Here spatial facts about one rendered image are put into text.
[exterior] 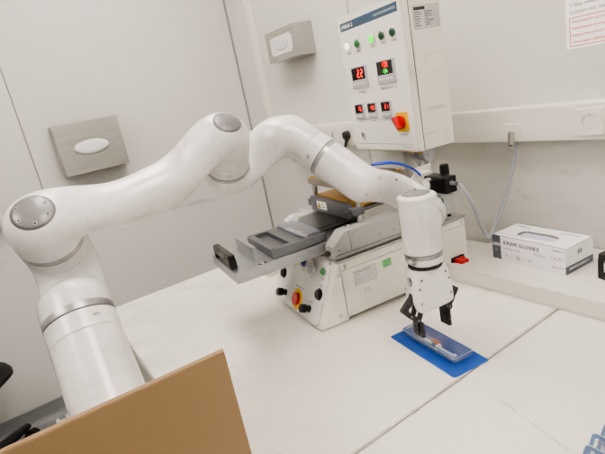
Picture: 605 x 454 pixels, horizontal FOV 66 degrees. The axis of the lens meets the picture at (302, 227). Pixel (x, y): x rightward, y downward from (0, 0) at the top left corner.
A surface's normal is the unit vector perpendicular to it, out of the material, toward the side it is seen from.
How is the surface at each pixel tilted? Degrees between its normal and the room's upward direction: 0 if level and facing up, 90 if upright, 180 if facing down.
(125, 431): 90
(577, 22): 90
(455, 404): 0
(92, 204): 59
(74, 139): 90
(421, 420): 0
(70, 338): 50
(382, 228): 90
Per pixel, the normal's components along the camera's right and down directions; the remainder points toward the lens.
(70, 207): 0.53, -0.58
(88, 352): 0.18, -0.52
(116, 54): 0.55, 0.13
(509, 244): -0.88, 0.24
